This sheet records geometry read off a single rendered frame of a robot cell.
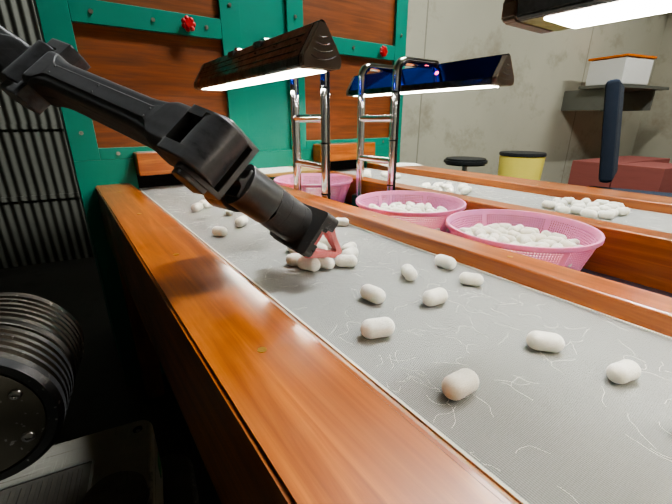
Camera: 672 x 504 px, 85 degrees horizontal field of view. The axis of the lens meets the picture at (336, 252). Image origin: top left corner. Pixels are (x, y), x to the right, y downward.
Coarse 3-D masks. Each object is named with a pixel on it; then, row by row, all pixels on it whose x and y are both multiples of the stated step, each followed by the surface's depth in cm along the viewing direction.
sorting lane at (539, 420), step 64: (192, 192) 116; (256, 256) 62; (384, 256) 62; (320, 320) 42; (448, 320) 42; (512, 320) 42; (576, 320) 42; (384, 384) 32; (512, 384) 32; (576, 384) 32; (640, 384) 32; (512, 448) 26; (576, 448) 26; (640, 448) 26
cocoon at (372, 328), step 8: (368, 320) 38; (376, 320) 38; (384, 320) 38; (392, 320) 39; (360, 328) 38; (368, 328) 37; (376, 328) 37; (384, 328) 38; (392, 328) 38; (368, 336) 38; (376, 336) 38; (384, 336) 38
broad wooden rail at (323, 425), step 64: (128, 192) 103; (128, 256) 68; (192, 256) 55; (192, 320) 37; (256, 320) 37; (192, 384) 38; (256, 384) 28; (320, 384) 28; (256, 448) 23; (320, 448) 23; (384, 448) 23; (448, 448) 24
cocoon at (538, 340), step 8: (528, 336) 36; (536, 336) 36; (544, 336) 36; (552, 336) 36; (560, 336) 36; (528, 344) 37; (536, 344) 36; (544, 344) 36; (552, 344) 35; (560, 344) 35
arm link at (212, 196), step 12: (252, 144) 44; (240, 156) 45; (252, 156) 44; (180, 168) 39; (240, 168) 43; (180, 180) 41; (192, 180) 40; (204, 180) 41; (228, 180) 42; (204, 192) 41; (216, 192) 42; (216, 204) 51; (228, 204) 49
